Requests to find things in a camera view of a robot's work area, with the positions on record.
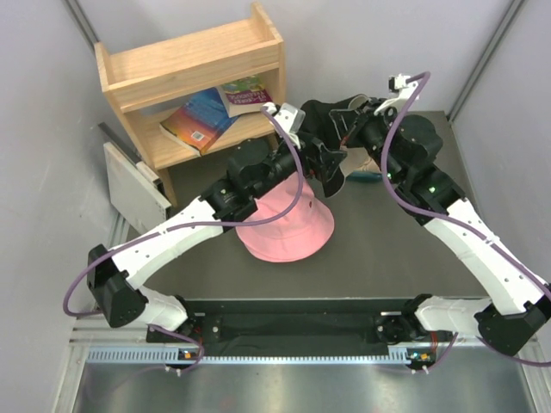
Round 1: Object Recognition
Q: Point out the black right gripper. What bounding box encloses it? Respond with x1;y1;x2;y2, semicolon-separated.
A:
330;98;404;186

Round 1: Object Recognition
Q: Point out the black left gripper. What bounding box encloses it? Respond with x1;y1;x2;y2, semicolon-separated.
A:
251;132;346;200

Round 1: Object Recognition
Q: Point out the black hat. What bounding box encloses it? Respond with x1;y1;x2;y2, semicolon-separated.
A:
300;94;369;149

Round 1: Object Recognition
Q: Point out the pink bucket hat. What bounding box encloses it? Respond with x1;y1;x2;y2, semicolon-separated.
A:
236;174;335;250
246;246;321;263

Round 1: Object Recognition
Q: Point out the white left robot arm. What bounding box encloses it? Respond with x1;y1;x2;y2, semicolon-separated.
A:
87;139;347;342

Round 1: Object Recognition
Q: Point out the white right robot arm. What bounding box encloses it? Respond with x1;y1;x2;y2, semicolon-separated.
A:
329;100;550;356

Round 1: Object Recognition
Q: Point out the teal plastic basin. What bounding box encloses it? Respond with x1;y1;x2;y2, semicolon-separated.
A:
347;170;382;183

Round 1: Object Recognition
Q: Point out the beige baseball cap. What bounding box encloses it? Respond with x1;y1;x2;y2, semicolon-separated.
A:
342;148;381;175

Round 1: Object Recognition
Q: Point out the green purple paperback book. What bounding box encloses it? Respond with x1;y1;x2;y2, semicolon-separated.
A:
216;75;272;117

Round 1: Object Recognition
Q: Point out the blue orange paperback book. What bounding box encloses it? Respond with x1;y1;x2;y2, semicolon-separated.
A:
159;88;245;156

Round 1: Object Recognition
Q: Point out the grey flat board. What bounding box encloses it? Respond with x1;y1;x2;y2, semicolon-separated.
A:
98;122;172;234

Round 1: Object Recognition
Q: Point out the wooden bookshelf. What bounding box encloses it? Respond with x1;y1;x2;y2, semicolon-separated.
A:
95;2;287;204

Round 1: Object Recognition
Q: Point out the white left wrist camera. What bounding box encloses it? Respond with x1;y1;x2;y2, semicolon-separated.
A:
261;102;306;149

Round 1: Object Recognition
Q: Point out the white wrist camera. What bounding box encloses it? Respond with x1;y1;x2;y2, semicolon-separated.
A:
374;74;419;115
261;102;306;149

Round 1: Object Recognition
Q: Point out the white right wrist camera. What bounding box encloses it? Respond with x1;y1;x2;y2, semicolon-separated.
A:
374;74;419;115

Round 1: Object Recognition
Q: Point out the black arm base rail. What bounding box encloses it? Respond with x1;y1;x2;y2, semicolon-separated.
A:
178;299;413;357

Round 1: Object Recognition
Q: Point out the grey slotted cable duct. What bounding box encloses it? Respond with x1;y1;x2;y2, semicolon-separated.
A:
86;346;436;366

